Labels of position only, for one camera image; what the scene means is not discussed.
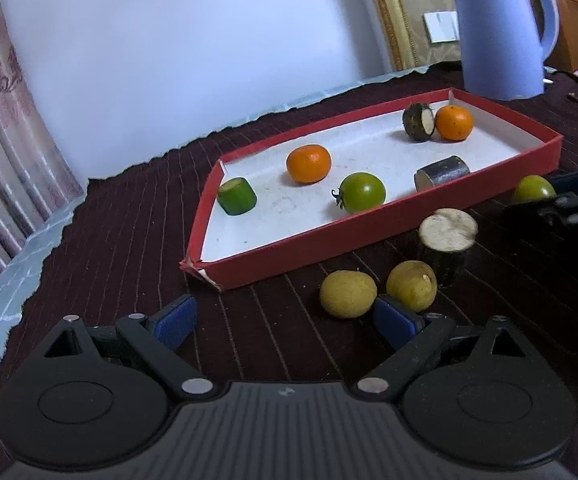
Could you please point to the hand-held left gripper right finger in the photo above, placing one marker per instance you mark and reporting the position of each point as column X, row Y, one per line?
column 396, row 322

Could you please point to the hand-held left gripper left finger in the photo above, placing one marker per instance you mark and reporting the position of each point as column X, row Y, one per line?
column 175, row 321

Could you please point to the green tomato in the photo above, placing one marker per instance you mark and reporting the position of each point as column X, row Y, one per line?
column 364, row 194
column 533, row 189

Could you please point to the yellow longan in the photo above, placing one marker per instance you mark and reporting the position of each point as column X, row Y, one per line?
column 411, row 284
column 348, row 294

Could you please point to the orange mandarin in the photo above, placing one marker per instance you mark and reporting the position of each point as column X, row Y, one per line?
column 309, row 164
column 455, row 123

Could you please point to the red shallow cardboard box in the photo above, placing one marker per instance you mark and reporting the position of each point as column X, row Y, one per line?
column 279, row 220

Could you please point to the dark striped tablecloth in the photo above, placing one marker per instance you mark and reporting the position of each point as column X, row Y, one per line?
column 134, row 240

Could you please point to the thick dark sugarcane piece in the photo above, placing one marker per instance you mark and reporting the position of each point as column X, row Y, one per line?
column 448, row 247

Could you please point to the green cucumber piece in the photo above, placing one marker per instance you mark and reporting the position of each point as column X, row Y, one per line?
column 236, row 196

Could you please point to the blue electric kettle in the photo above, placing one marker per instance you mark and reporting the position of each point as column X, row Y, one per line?
column 499, row 30

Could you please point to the pink patterned curtain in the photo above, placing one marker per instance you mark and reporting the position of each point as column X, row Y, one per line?
column 4, row 125

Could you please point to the white wall switch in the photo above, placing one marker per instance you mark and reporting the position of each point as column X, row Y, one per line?
column 441, row 27

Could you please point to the gold wall frame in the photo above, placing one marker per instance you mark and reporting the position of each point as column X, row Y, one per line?
column 386, row 15

